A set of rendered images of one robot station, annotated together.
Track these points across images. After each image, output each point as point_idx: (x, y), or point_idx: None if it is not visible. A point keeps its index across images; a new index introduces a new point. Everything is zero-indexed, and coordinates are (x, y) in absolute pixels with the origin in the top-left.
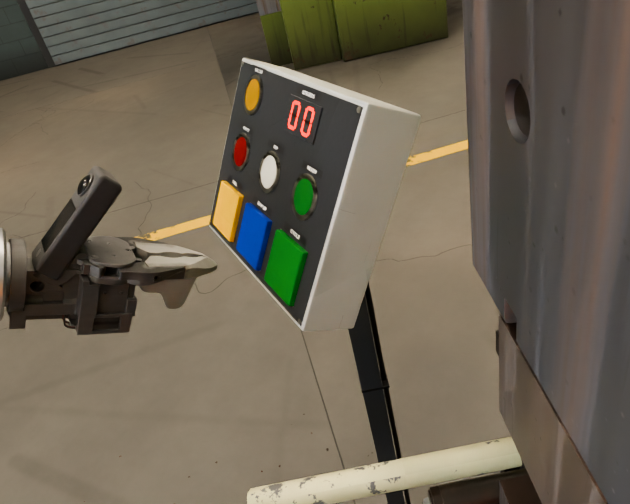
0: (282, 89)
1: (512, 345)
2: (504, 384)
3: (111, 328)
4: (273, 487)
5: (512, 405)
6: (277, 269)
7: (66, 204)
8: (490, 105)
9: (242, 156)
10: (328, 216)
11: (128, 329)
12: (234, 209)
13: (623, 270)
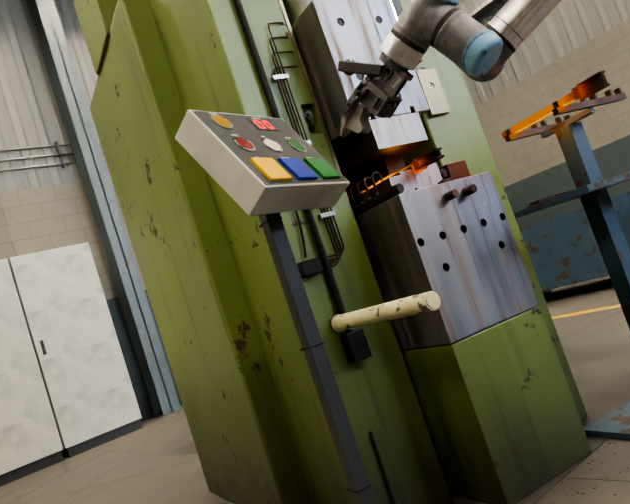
0: (239, 118)
1: (375, 120)
2: (377, 136)
3: (392, 111)
4: (416, 295)
5: (381, 136)
6: (323, 168)
7: (357, 62)
8: (352, 79)
9: (249, 143)
10: (310, 147)
11: (389, 117)
12: (277, 163)
13: None
